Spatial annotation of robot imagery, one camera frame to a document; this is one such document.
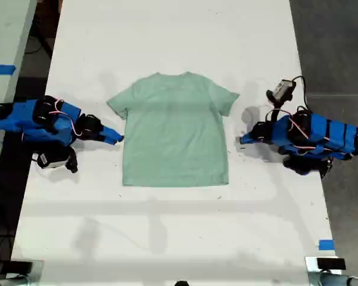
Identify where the black box on metal bracket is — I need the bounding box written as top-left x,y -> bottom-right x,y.
316,257 -> 346,271
5,260 -> 34,273

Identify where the grey metal tube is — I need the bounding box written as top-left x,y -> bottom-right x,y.
308,272 -> 358,286
0,275 -> 33,286

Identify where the silver metal bracket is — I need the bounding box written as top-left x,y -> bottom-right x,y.
304,256 -> 347,275
29,259 -> 45,278

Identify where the pale green T-shirt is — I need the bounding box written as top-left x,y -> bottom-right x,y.
106,71 -> 241,188

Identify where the pale side table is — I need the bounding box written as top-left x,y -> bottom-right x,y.
0,0 -> 38,187

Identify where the thin black floor cable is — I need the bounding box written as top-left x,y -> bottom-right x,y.
26,28 -> 54,60

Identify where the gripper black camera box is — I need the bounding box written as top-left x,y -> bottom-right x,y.
32,151 -> 70,170

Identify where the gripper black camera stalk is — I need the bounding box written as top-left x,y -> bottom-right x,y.
65,147 -> 79,174
266,89 -> 288,123

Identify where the gripper silver-black camera box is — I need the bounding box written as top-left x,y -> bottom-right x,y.
273,78 -> 297,101

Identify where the gripper black camera cable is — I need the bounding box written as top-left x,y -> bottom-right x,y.
291,75 -> 311,111

